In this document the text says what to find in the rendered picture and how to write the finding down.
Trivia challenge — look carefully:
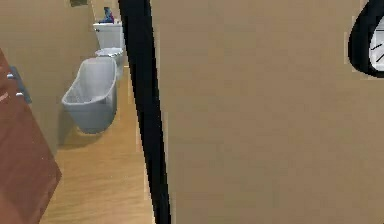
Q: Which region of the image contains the grey waste bin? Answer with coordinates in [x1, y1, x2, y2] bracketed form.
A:
[61, 56, 119, 135]

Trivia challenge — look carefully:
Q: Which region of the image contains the white toilet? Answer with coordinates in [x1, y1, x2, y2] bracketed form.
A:
[92, 21, 127, 80]

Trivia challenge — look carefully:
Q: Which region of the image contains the blue spray bottle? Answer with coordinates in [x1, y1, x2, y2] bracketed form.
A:
[98, 6, 116, 25]

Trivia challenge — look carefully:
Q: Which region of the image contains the brown wooden room door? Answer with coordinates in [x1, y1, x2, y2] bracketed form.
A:
[0, 48, 63, 224]

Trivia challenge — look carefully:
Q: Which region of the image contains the black door frame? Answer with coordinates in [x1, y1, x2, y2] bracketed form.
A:
[117, 0, 173, 224]

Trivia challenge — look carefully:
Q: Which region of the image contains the grey door handle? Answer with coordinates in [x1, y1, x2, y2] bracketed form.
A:
[6, 65, 33, 105]

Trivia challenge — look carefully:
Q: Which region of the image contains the black round wall clock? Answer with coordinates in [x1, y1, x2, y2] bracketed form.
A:
[347, 0, 384, 79]

